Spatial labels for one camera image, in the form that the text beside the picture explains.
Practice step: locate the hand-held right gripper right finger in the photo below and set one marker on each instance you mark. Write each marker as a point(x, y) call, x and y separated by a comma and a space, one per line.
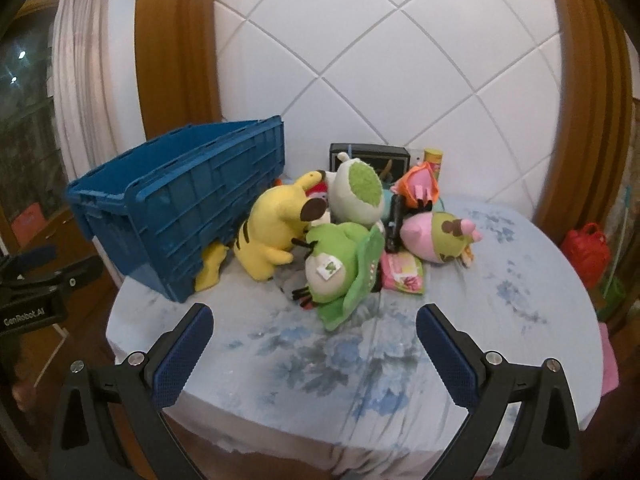
point(447, 355)

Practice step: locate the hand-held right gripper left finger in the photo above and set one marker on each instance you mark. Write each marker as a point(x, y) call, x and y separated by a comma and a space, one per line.
point(185, 350)

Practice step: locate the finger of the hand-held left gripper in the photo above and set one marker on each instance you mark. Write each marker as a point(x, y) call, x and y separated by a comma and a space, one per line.
point(75, 272)
point(35, 257)

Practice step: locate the blue plastic crate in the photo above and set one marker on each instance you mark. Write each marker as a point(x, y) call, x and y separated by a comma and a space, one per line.
point(200, 200)

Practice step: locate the pink storage box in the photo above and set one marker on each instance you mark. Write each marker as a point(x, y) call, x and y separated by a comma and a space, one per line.
point(27, 220)

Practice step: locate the pink snack packet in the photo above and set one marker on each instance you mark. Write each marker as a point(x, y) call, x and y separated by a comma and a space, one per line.
point(402, 272)

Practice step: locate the pink and green plush toy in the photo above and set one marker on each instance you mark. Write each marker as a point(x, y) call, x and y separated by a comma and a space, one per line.
point(425, 235)

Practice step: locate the wooden framed glass door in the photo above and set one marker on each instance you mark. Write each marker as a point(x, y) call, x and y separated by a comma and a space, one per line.
point(25, 125)

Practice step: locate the black slim object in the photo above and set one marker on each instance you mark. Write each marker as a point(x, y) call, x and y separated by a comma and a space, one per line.
point(395, 225)

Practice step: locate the green frog plush toy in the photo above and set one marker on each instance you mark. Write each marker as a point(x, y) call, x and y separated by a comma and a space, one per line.
point(340, 260)

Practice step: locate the yellow plush toy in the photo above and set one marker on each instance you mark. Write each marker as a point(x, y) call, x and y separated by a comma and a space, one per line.
point(272, 220)

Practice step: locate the pink cloth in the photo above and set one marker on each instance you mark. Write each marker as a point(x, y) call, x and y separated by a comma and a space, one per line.
point(609, 360)

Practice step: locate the red bag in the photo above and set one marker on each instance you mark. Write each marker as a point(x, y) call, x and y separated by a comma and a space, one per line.
point(585, 252)

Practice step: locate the orange plush toy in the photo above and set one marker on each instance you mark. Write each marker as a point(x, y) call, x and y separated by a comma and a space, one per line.
point(417, 182)

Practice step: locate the green bag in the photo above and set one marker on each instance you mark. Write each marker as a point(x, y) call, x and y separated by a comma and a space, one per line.
point(612, 295)

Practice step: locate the white and green plush toy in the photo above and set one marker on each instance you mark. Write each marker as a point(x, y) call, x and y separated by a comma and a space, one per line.
point(360, 185)

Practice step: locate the yellow snack can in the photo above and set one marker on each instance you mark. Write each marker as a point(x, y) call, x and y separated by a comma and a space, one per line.
point(434, 160)

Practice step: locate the white curtain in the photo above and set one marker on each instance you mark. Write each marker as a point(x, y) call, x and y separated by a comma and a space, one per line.
point(95, 70)

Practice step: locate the black box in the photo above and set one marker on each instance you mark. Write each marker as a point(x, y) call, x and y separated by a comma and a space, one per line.
point(395, 157)

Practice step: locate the red plush toy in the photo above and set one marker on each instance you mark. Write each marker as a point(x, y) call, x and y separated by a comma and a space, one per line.
point(317, 191)

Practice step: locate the white padded wooden headboard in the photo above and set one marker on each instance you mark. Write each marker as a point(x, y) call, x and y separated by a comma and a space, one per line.
point(350, 35)

